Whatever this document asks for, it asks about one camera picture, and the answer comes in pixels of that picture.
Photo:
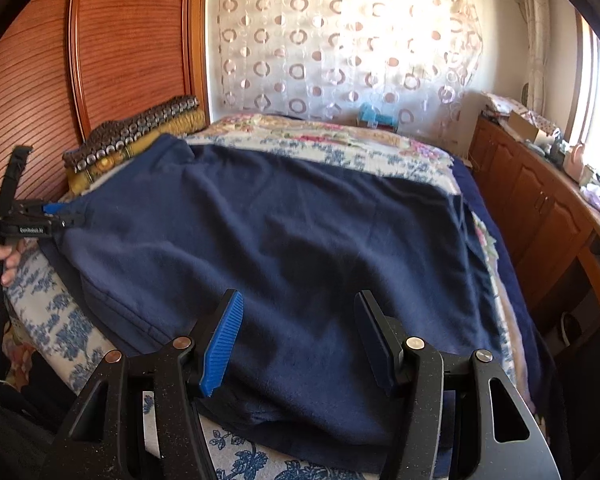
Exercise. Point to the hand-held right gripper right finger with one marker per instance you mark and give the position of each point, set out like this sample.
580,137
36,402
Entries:
375,340

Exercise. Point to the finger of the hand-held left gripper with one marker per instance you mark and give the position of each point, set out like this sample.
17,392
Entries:
17,175
55,210

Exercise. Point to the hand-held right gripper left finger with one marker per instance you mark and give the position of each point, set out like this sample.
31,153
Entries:
225,340

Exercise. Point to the navy printed t-shirt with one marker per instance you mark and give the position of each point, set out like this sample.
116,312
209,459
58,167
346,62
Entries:
280,235

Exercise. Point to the person's left hand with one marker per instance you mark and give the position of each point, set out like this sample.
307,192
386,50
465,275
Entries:
10,265

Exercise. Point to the dark patterned folded cloth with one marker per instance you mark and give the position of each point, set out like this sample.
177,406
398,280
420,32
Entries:
130,127

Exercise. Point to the navy bed sheet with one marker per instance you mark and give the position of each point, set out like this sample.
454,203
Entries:
510,260

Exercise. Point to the wooden slatted wardrobe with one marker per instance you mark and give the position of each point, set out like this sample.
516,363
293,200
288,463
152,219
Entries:
130,35

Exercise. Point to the long wooden cabinet counter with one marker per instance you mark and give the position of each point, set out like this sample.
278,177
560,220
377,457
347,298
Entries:
530,210

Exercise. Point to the dark chair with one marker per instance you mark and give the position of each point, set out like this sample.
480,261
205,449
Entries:
590,385

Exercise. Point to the teal tissue box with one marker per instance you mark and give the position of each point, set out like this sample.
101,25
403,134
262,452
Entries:
375,116

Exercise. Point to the open cardboard box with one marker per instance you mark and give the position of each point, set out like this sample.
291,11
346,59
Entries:
525,127

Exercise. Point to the purple tissue pack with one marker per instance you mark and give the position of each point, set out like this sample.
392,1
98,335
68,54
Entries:
592,195

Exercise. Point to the pink bottle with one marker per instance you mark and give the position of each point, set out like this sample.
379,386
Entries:
575,162

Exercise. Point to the floral cloth bundle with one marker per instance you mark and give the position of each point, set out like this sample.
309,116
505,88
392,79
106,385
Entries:
505,102

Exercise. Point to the sheer circle-patterned curtain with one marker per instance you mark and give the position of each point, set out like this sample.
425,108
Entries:
330,45

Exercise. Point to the patterned window curtain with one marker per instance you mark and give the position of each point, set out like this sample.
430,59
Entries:
535,35

